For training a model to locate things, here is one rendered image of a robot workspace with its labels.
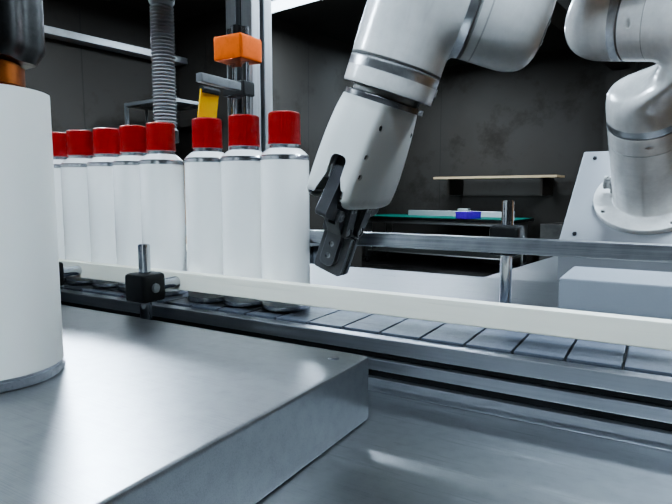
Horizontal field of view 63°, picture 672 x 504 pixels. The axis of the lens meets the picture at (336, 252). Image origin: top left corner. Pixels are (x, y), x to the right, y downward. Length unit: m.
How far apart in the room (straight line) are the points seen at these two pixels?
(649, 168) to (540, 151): 6.80
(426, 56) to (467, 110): 7.82
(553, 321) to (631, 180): 0.70
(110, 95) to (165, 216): 5.32
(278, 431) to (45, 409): 0.13
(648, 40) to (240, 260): 0.66
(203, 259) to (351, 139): 0.23
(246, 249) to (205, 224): 0.06
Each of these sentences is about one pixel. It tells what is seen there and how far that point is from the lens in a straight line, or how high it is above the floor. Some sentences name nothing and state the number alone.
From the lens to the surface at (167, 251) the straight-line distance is 0.68.
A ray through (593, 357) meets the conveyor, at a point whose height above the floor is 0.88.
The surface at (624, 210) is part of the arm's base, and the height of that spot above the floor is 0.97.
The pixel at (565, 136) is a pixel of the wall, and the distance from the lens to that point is 7.80.
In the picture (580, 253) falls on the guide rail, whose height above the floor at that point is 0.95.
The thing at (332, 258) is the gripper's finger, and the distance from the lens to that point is 0.54.
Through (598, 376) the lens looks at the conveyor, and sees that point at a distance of 0.44.
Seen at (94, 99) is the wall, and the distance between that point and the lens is 5.89.
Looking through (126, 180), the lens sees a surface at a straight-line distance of 0.72.
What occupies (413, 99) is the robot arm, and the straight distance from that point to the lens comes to 0.50.
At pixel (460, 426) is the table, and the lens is 0.44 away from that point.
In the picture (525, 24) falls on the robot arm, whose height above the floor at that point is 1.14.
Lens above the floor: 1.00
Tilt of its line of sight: 6 degrees down
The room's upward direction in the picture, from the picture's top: straight up
